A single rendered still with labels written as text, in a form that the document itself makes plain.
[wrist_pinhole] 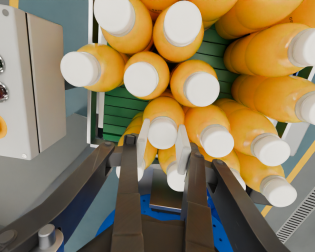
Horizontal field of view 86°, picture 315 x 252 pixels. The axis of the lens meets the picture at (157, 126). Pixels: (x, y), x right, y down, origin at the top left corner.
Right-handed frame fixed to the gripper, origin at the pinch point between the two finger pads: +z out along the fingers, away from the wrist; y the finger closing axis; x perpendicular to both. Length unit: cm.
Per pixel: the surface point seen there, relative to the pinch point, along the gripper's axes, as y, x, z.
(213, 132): 6.2, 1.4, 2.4
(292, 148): 39.1, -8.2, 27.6
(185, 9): -0.1, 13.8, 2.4
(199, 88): 3.2, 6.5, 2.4
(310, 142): 127, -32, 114
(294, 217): 148, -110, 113
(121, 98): -10.5, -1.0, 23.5
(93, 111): -14.8, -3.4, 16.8
